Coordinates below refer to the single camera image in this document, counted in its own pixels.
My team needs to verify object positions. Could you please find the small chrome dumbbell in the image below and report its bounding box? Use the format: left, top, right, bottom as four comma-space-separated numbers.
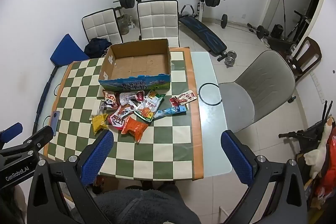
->
217, 50, 238, 65

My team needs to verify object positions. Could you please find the black round ring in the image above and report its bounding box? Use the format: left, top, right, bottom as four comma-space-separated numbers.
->
198, 82, 223, 106

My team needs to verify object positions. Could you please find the black bag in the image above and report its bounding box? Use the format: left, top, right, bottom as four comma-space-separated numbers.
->
84, 38, 113, 59

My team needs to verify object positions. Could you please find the green cream checkered tablecloth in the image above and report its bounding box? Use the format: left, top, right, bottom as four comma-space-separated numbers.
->
43, 47, 205, 181

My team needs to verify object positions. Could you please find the grey shell chair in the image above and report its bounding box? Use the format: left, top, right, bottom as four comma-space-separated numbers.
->
218, 49, 297, 132

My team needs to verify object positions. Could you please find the cardboard box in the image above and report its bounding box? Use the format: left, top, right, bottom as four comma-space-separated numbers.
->
98, 38, 172, 90

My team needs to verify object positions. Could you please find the black exercise machine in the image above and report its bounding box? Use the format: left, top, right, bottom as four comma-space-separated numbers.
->
262, 10, 310, 56

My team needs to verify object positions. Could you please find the small white silver sachet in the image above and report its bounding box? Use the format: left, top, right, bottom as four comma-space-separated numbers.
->
93, 100, 105, 115

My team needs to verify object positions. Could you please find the black sit-up bench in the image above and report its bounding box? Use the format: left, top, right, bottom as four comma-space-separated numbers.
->
178, 14, 228, 52

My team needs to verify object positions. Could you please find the white packet with red end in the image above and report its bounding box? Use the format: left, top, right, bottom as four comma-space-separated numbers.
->
119, 91, 146, 105

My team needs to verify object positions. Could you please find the orange panda snack packet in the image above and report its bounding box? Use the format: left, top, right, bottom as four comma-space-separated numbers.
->
102, 90, 118, 109

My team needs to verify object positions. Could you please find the yellow snack packet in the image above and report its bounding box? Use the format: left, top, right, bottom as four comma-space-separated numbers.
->
91, 114, 109, 135

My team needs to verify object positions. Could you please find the black cable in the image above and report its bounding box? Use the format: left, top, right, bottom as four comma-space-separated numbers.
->
42, 84, 62, 125

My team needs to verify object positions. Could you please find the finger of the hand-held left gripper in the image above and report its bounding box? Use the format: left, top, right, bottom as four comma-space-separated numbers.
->
0, 125, 54, 159
0, 122, 24, 147

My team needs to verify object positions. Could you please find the dark wooden chair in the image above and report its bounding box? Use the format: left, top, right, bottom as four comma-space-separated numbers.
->
287, 36, 322, 83

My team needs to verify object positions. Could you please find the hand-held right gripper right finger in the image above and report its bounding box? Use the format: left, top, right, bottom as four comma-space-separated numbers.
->
220, 130, 307, 224

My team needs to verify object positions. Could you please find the black padded bar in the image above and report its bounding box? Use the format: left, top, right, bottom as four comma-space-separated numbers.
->
33, 67, 59, 135

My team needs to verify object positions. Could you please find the black plate dumbbell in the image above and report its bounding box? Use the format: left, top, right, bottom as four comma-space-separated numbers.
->
215, 14, 229, 29
247, 23, 269, 39

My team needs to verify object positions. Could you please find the blue grey phone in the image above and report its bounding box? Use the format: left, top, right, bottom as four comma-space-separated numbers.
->
50, 110, 61, 136

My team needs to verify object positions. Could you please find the white quilted chair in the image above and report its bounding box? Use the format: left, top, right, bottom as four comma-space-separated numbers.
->
136, 0, 181, 47
81, 7, 124, 45

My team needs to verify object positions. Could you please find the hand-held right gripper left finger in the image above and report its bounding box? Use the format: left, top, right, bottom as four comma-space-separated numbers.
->
28, 130, 114, 224

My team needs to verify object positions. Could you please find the red white figure snack packet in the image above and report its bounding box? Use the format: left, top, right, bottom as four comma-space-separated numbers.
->
169, 90, 197, 107

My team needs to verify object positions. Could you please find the plain orange snack packet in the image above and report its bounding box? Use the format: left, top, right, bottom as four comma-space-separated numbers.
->
121, 117, 149, 143

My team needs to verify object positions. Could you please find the blue padded board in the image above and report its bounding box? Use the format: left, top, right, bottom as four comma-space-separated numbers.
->
50, 34, 91, 67

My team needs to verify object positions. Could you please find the grey fleece garment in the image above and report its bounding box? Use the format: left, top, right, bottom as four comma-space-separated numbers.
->
70, 183, 201, 224

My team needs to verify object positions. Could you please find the black scooter handlebar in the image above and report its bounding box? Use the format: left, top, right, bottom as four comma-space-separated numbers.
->
278, 101, 334, 151

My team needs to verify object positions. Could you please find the light blue snack packet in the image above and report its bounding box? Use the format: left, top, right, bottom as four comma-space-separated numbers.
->
154, 105, 188, 119

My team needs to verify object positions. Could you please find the clear water jug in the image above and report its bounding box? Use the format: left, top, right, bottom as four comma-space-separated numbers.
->
115, 14, 135, 35

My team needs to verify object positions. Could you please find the white plush goose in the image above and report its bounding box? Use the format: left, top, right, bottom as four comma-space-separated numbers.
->
304, 115, 335, 180

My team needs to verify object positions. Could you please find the red bag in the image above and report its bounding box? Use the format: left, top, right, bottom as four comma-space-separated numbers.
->
314, 135, 336, 198

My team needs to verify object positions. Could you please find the red white dark snack packet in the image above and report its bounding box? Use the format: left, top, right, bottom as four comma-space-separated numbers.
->
115, 105, 137, 119

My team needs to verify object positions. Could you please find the white green carrot snack packet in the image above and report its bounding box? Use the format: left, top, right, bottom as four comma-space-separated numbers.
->
134, 90, 164, 123

